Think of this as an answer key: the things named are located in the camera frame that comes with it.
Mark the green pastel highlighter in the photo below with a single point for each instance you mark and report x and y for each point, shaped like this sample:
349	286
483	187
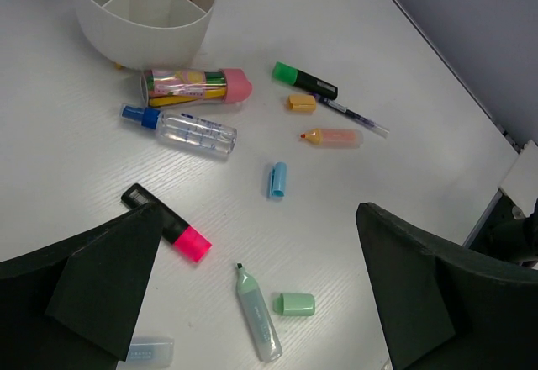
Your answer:
257	316

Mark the pink black highlighter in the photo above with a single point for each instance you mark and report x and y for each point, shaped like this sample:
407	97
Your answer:
176	230

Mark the green marker cap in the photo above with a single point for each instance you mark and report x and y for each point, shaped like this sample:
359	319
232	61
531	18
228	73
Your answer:
294	304

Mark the dark blue pen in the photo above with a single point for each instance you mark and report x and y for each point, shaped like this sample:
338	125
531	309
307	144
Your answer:
365	122

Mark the green black highlighter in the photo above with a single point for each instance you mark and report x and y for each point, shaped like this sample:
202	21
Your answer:
302	80

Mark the orange marker cap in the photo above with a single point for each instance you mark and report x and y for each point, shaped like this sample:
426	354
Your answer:
301	103

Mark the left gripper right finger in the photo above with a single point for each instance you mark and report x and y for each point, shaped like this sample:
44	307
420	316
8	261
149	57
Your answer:
444	306

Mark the orange pastel highlighter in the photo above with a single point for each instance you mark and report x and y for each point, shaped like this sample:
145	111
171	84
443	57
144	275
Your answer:
333	138

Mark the clear spray bottle blue cap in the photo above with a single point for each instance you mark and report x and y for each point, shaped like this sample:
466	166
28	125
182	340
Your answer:
184	131

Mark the blue marker cap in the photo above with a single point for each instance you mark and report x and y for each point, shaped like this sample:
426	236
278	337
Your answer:
277	182

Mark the pink capped pencil tube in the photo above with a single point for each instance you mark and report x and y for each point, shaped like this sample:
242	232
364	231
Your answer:
165	88

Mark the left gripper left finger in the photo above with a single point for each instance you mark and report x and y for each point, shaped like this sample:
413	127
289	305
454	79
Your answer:
74	304

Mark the blue pastel highlighter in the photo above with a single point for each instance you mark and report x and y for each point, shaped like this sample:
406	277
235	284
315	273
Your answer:
156	351

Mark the white round desk organizer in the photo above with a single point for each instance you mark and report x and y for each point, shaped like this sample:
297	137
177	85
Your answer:
140	34

